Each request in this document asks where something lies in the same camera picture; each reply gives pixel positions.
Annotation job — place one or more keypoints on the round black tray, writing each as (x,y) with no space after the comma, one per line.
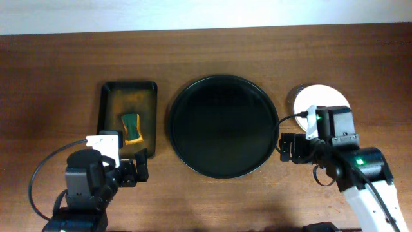
(223,126)

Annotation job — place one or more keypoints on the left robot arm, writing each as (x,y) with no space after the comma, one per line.
(92,181)

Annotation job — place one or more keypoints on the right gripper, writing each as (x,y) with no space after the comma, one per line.
(298,148)

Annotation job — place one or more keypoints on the rectangular black tray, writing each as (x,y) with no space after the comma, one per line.
(119,98)

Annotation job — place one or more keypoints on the green and orange sponge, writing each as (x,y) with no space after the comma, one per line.
(132,128)

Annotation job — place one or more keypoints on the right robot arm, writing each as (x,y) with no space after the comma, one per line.
(361,174)

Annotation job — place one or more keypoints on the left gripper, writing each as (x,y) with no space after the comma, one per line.
(129,172)

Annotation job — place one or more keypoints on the white plate top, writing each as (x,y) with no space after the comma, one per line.
(304,96)

